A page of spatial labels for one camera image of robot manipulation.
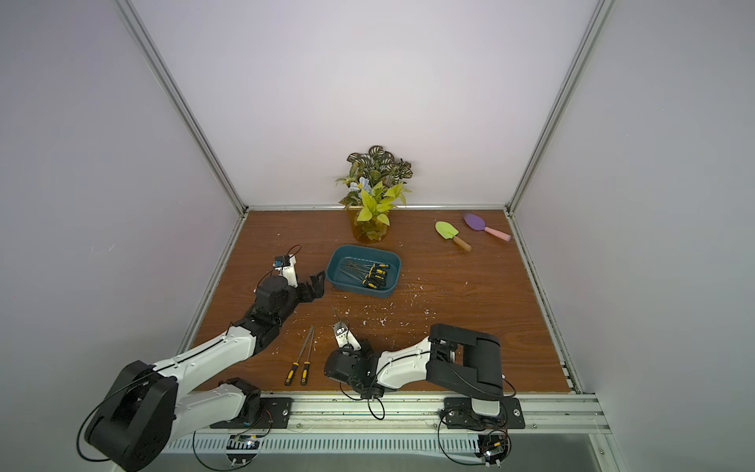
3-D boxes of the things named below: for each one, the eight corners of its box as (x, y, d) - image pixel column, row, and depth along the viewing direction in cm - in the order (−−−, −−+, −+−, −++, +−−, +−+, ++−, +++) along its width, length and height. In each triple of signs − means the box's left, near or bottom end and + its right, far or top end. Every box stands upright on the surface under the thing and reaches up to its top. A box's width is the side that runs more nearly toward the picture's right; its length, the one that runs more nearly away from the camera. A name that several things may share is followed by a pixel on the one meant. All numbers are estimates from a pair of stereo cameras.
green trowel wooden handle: (464, 254, 108) (465, 250, 107) (431, 228, 117) (431, 224, 115) (474, 246, 111) (475, 242, 109) (441, 221, 119) (442, 217, 118)
